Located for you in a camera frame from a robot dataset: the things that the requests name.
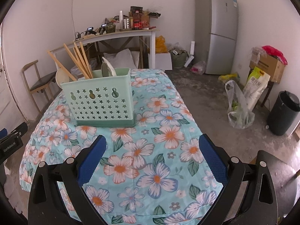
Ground clear plastic bag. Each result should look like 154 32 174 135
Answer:
225 80 255 129

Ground white table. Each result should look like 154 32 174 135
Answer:
50 29 160 71

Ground red plastic bag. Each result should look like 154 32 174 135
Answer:
261 45 287 65

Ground grey refrigerator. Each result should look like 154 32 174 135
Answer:
195 0 239 75

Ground green sack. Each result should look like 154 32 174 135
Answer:
170 49 188 69

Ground white ladle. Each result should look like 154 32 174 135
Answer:
55 69 71 90

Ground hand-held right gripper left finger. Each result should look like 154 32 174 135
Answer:
28 135 107 225

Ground large yellow plastic bag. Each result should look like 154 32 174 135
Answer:
156 36 168 53

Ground floral blue blanket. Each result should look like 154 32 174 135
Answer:
20 69 223 225

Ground white plastic spoon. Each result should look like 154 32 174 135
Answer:
102 56 117 77

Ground metal spoon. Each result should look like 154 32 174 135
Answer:
101 62 112 77

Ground small yellow plastic bag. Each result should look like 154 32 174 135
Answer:
218 73 239 82

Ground green plastic utensil basket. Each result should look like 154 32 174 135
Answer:
60 68 136 127

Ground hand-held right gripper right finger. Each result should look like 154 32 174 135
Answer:
199 133 278 225

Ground wall cable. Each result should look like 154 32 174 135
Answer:
71 0 78 34

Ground slim white box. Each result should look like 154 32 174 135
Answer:
184 41 195 67

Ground white cardboard box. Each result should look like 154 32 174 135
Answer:
149 52 173 71

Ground wooden chair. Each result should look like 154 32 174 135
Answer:
22 60 62 114

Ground cola bottle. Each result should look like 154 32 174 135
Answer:
133 10 141 30

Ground black trash bin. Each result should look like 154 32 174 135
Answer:
267 90 300 136

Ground pink plastic bag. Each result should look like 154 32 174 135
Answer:
190 61 207 75

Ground brown cardboard box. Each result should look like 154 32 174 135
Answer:
249 52 286 83

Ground white wooden door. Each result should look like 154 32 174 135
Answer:
0 20 30 134

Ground white sacks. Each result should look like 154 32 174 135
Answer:
103 49 139 69

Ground printed rice sack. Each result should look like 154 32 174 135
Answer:
242 67 271 110

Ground open snack box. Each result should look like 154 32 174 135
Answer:
141 13 161 29

